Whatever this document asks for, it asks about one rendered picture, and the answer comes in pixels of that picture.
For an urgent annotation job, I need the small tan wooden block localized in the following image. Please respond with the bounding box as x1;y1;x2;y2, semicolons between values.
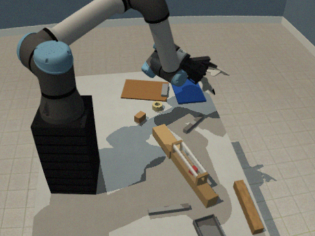
134;111;146;124

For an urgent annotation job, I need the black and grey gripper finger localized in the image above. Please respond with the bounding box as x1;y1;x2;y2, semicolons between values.
200;76;215;95
202;62;229;76

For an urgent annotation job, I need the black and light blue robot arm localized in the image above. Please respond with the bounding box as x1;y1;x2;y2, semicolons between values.
16;0;188;124

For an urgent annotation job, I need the cream ring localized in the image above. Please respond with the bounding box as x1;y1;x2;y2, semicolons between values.
152;101;162;112

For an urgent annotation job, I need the brown wooden bar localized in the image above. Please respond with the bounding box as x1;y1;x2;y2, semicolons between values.
233;180;264;235

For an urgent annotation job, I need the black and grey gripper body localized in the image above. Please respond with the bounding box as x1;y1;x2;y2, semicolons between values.
180;54;208;85

